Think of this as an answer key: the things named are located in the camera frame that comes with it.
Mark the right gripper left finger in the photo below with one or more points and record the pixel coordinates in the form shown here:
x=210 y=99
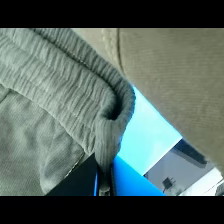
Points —
x=81 y=181

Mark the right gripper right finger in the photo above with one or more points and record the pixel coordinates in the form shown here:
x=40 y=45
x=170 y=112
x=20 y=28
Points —
x=128 y=185

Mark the grey-green pants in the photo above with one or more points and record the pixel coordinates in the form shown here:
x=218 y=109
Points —
x=50 y=100

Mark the beige garment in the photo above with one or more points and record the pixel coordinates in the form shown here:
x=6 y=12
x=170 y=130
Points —
x=176 y=73

